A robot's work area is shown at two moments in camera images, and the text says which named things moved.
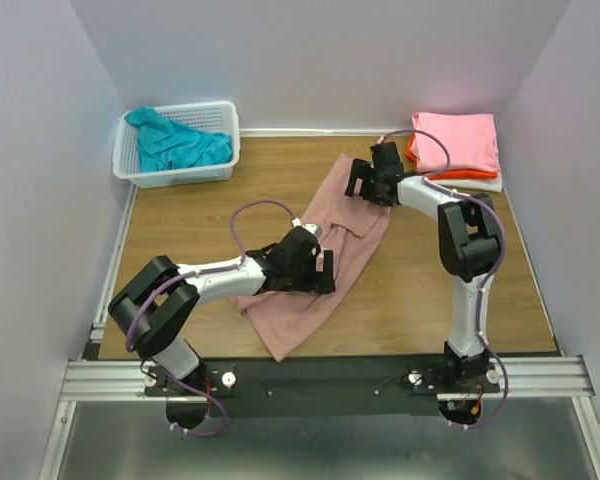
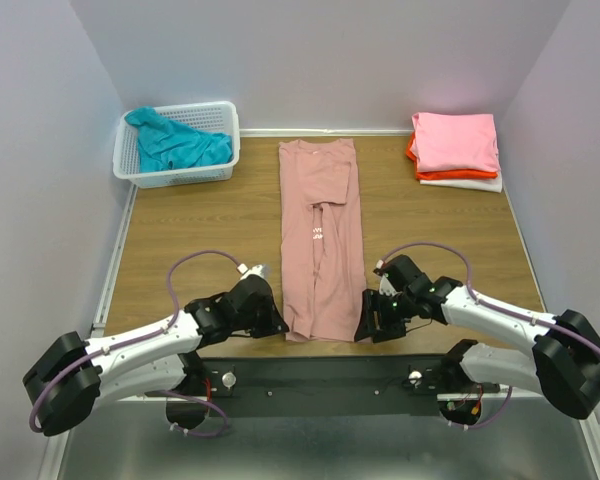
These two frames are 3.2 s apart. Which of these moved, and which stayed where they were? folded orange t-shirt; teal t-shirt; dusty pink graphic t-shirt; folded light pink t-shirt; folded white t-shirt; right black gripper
Moved: dusty pink graphic t-shirt; right black gripper
Stayed: folded white t-shirt; teal t-shirt; folded light pink t-shirt; folded orange t-shirt
